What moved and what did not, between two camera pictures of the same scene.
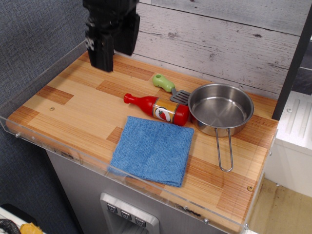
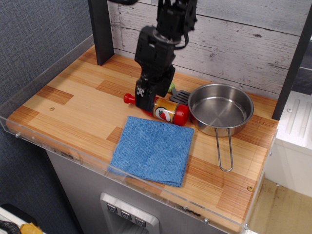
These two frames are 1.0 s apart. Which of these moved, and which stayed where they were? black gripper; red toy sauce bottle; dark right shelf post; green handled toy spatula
Moved: black gripper
Stayed: red toy sauce bottle; dark right shelf post; green handled toy spatula
